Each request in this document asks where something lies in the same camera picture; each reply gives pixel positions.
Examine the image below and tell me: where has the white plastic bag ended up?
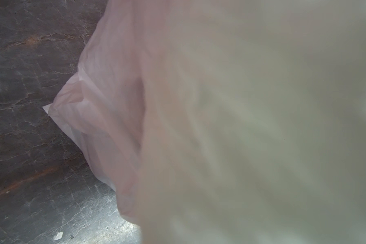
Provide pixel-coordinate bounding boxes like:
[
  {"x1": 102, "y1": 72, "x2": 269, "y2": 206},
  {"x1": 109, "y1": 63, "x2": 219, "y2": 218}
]
[{"x1": 45, "y1": 1, "x2": 366, "y2": 244}]

